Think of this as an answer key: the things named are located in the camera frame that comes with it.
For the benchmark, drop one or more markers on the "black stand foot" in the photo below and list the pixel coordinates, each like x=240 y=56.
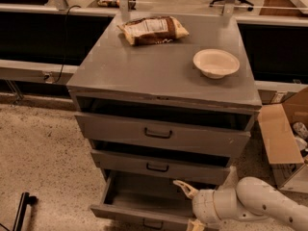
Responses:
x=25 y=200

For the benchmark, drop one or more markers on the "wooden desk corner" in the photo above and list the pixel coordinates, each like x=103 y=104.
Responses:
x=280 y=8

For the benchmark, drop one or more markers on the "grey middle drawer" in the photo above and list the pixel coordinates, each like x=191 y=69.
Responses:
x=160 y=167

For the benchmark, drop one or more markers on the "grey drawer cabinet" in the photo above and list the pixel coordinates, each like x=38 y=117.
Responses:
x=160 y=82

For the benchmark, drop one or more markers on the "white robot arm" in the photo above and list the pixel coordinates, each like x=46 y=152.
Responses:
x=250 y=200

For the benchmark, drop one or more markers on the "white paper bowl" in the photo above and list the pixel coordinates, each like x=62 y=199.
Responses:
x=215 y=63

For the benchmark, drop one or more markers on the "brown snack bag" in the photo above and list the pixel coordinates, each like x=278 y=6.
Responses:
x=153 y=30

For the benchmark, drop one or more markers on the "open cardboard box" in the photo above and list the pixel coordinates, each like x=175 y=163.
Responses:
x=290 y=168

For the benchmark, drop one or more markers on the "grey top drawer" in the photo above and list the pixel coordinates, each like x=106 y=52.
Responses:
x=160 y=134

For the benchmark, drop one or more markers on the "grey bottom drawer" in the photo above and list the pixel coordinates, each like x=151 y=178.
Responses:
x=152 y=201

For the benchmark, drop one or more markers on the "grey drawer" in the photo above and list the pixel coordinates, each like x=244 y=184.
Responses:
x=160 y=134
x=160 y=167
x=152 y=201

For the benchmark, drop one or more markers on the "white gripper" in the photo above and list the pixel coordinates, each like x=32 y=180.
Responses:
x=202 y=206

